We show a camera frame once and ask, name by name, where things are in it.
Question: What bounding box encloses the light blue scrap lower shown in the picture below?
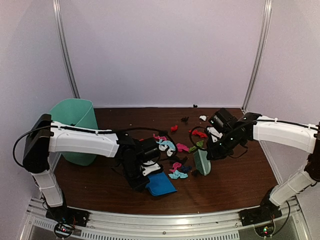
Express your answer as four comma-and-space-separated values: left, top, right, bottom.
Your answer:
168, 170, 188, 180

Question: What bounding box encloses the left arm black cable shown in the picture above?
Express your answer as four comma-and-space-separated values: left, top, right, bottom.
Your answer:
12, 124, 176, 171

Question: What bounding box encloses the black scrap far back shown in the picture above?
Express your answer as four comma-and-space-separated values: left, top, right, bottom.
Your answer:
180, 116, 189, 125

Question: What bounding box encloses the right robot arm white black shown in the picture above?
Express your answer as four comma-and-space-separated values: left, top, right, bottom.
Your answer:
206, 108, 320, 221

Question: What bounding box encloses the mint green hand brush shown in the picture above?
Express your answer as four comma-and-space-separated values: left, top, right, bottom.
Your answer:
193, 149, 211, 176

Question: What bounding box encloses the light blue scrap upper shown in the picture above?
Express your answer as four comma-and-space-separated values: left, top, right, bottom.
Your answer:
156, 139, 176, 151

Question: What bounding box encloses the white paper scrap upper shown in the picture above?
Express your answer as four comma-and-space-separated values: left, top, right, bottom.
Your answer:
158, 145, 175, 157

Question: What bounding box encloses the right aluminium corner post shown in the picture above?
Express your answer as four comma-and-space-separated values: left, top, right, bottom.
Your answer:
241, 0, 273, 113

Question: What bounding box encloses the green plastic trash bin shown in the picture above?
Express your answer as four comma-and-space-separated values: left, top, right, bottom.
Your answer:
48, 98, 100, 167

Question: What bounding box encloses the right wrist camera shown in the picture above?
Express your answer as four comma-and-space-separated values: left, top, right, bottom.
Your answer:
205, 126, 223, 143

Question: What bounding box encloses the pink paper scrap left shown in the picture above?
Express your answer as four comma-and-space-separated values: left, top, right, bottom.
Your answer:
169, 162, 182, 173

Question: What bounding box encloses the pink paper scrap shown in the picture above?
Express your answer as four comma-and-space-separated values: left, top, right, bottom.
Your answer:
169, 162, 182, 173
176, 143, 189, 153

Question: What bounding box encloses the pink scrap upper small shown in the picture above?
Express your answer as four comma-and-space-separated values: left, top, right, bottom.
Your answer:
152, 134, 167, 141

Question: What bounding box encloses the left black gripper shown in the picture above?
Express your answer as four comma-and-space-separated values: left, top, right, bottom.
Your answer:
121, 159, 151, 193

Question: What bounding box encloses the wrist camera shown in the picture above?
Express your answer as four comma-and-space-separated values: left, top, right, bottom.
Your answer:
141, 160, 161, 176
205, 126, 223, 143

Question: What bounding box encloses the left aluminium corner post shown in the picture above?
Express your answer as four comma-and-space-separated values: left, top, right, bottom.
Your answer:
52, 0, 81, 99

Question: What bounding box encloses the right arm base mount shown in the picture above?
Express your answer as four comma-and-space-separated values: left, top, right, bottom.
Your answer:
238, 187, 283, 226

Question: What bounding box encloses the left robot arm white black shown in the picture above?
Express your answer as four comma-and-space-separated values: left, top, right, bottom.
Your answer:
22, 114, 163, 222

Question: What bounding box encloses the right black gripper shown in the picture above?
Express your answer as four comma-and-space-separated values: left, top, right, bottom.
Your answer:
206, 130, 242, 161

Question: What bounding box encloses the aluminium front frame rail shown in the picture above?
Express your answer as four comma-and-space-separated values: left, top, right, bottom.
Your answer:
17, 198, 312, 240

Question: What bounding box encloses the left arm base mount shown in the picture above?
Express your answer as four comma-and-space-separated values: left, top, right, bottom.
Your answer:
45, 200, 90, 227

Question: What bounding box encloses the red scrap upper centre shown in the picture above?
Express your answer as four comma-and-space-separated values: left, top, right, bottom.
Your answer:
170, 124, 179, 133

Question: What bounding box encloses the light blue scrap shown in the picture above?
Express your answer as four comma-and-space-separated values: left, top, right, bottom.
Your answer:
156, 139, 176, 151
168, 170, 188, 180

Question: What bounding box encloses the black paper scrap centre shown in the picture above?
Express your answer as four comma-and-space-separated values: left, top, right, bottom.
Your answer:
169, 156, 188, 165

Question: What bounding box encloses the pink paper scrap middle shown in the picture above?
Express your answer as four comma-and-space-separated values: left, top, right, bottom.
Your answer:
176, 143, 189, 153

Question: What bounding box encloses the aluminium corner post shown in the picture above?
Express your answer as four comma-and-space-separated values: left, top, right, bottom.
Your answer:
241, 0, 273, 113
52, 0, 81, 99

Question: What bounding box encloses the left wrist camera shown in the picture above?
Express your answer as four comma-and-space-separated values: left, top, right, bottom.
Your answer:
141, 160, 161, 176

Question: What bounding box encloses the white scrap far back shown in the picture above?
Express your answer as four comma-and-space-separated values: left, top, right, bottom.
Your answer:
199, 115, 208, 122

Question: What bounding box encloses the blue plastic dustpan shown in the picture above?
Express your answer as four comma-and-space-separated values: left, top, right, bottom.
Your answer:
145, 172, 177, 197

